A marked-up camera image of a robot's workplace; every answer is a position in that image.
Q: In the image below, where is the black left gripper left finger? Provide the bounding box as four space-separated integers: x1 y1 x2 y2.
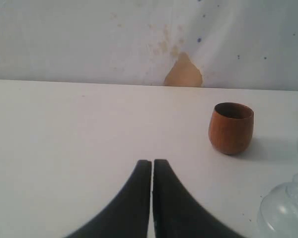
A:
69 160 152 238

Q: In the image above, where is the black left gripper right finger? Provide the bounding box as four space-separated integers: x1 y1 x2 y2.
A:
152 159 241 238

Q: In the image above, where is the brown wooden cup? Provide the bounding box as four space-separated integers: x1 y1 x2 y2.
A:
208 102 254 155

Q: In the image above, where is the clear plastic shaker lid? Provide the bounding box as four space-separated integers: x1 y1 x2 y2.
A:
257 174 298 238

